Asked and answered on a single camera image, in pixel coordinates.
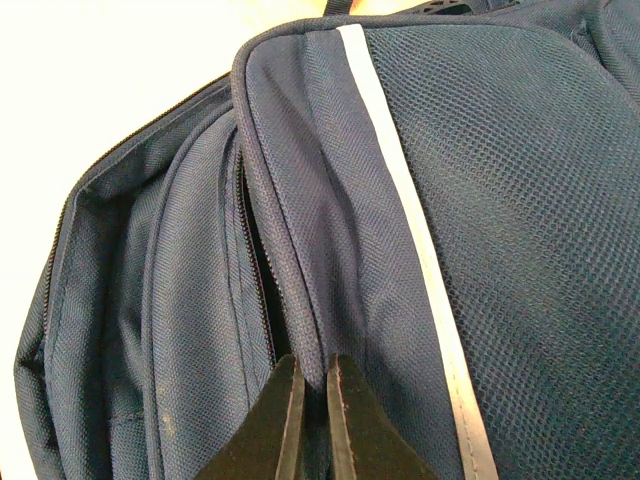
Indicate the navy blue student backpack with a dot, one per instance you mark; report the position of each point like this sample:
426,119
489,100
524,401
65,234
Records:
448,195

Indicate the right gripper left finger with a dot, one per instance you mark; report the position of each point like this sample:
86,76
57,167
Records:
269,443

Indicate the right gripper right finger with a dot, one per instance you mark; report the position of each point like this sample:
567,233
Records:
364,443

